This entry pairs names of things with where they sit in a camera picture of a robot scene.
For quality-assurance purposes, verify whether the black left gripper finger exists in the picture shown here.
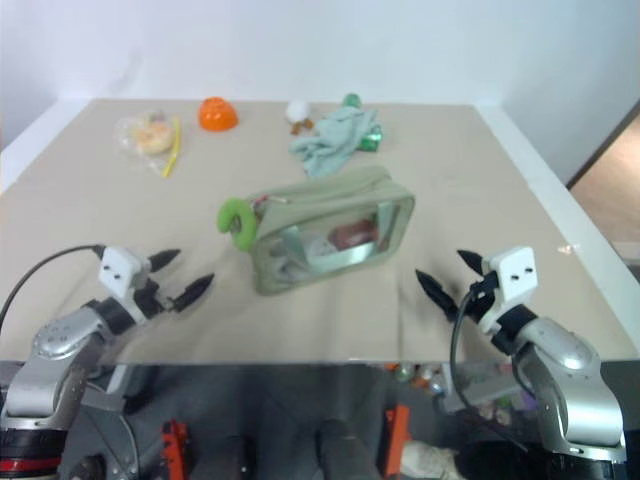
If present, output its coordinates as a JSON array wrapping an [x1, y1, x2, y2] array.
[[171, 272, 216, 312], [149, 248, 182, 274]]

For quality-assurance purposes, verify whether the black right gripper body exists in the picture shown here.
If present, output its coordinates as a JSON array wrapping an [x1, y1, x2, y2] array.
[[466, 272, 502, 322]]

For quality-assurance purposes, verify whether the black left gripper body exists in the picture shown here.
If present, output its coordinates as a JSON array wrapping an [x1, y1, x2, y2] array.
[[132, 277, 177, 319]]

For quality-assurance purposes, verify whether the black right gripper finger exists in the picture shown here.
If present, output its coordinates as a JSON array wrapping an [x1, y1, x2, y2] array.
[[415, 269, 459, 318], [456, 248, 486, 276]]

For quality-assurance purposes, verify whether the reddish-brown blurry object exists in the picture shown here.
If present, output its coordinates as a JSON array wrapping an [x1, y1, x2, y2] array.
[[329, 221, 380, 250]]

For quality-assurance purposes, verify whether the green transparent toiletry pouch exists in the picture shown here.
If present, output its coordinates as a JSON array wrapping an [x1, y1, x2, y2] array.
[[249, 166, 417, 297]]

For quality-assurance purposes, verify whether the beige table cloth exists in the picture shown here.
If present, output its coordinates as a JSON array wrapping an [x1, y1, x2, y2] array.
[[0, 98, 633, 364]]

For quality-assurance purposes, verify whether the yellow strip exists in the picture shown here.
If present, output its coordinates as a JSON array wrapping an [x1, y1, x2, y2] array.
[[161, 117, 183, 179]]

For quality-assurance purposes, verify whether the clear plastic snack bag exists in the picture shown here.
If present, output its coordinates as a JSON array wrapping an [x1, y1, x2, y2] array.
[[113, 111, 182, 174]]

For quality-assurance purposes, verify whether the orange clamp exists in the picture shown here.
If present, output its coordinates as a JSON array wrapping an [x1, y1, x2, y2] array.
[[384, 404, 413, 477], [160, 419, 189, 480]]

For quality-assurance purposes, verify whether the orange plastic bowl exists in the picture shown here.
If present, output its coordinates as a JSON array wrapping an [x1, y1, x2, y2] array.
[[198, 96, 240, 133]]

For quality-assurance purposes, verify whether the green crushed can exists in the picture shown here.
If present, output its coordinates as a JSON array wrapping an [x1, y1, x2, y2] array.
[[358, 123, 385, 152]]

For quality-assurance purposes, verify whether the light teal cloth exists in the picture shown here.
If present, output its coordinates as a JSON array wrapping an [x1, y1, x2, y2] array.
[[289, 107, 381, 179]]

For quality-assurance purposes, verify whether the white ball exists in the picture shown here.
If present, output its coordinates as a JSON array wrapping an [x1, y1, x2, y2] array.
[[285, 99, 312, 123]]

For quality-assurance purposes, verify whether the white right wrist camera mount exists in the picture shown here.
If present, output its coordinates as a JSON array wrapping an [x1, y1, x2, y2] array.
[[481, 246, 538, 335]]

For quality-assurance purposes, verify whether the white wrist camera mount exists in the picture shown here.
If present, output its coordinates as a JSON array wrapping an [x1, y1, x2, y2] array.
[[481, 246, 538, 335], [98, 246, 151, 324]]

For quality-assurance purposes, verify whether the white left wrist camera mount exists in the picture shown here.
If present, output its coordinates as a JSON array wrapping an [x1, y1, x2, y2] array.
[[98, 246, 151, 324]]

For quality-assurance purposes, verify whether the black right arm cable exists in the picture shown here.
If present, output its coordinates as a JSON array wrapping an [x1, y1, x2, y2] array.
[[448, 289, 531, 451]]

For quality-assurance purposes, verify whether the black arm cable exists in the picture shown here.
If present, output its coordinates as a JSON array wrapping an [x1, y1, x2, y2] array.
[[0, 243, 107, 326], [448, 289, 531, 451]]

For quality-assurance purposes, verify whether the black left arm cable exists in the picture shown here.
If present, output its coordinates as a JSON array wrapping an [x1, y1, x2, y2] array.
[[0, 243, 107, 326]]

